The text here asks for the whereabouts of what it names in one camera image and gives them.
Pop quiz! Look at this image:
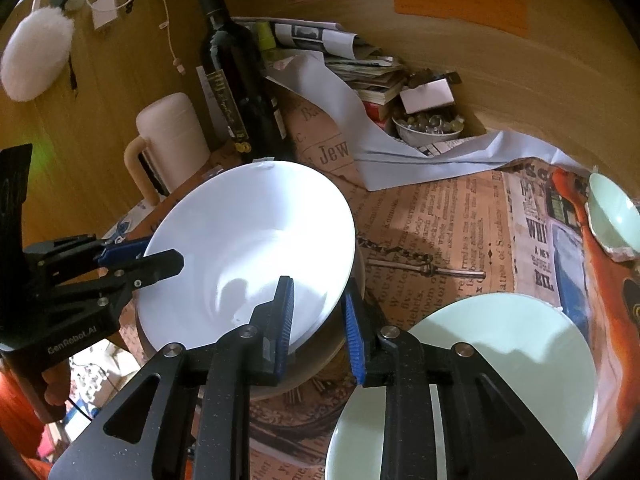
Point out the white cable with clips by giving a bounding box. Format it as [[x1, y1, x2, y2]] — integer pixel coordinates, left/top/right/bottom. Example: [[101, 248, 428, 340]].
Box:
[[145, 0, 188, 76]]

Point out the red book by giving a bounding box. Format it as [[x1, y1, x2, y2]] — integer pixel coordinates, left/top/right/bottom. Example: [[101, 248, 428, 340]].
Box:
[[362, 102, 396, 123]]

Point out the yellow-green object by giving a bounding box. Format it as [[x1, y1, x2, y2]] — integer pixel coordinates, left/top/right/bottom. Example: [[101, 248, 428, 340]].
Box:
[[255, 20, 276, 53]]

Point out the folded newspaper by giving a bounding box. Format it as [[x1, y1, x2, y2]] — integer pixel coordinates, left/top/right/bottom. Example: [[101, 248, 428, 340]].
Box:
[[235, 17, 358, 61]]

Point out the orange sticky note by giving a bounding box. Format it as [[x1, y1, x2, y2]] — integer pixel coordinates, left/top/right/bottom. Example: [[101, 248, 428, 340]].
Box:
[[391, 0, 530, 38]]

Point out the white fluffy pad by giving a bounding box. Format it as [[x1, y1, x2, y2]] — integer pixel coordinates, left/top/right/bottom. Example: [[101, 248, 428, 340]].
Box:
[[0, 6, 76, 102]]

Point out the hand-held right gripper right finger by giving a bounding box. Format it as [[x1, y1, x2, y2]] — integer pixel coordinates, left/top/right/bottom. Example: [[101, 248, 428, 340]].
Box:
[[342, 280, 576, 480]]

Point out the mint green plate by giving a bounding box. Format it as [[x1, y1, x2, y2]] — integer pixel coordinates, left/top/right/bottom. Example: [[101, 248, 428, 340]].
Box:
[[325, 293, 598, 480]]

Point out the grey plate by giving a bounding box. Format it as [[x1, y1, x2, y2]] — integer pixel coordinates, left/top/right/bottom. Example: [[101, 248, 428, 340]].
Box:
[[135, 260, 371, 401]]

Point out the white paper sheet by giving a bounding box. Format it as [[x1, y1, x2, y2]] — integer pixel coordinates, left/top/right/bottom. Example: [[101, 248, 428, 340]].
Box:
[[262, 55, 583, 192]]

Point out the dark wine bottle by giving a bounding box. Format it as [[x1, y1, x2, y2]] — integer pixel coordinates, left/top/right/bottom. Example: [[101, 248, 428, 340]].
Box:
[[192, 0, 293, 161]]

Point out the small bowl of glass beads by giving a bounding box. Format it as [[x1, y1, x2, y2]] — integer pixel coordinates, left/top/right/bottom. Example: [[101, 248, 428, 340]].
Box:
[[391, 110, 465, 148]]

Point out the brown newsprint tablecloth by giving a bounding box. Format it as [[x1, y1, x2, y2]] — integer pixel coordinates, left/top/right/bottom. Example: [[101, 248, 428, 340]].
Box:
[[100, 95, 640, 480]]

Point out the white plate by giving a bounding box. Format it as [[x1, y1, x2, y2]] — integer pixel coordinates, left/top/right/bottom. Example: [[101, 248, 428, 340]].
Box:
[[136, 161, 357, 351]]

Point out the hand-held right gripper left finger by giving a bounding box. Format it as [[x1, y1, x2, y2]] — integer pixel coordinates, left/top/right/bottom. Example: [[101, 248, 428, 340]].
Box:
[[55, 275, 296, 480]]

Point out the stack of books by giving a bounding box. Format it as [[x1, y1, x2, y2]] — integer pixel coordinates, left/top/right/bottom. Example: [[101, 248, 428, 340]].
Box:
[[325, 52, 408, 106]]

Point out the mint green bowl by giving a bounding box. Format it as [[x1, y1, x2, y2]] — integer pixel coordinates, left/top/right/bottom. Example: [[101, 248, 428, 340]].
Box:
[[585, 172, 640, 261]]

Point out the person's left hand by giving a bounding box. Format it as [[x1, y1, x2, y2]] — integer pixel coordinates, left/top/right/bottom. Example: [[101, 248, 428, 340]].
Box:
[[40, 360, 74, 406]]

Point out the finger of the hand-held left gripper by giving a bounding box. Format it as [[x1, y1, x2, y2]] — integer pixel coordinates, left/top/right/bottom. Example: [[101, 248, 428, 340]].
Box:
[[50, 248, 185, 306], [25, 232, 152, 272]]

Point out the white card box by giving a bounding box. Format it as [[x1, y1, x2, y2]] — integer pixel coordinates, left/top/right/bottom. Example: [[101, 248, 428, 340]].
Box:
[[400, 79, 456, 113]]

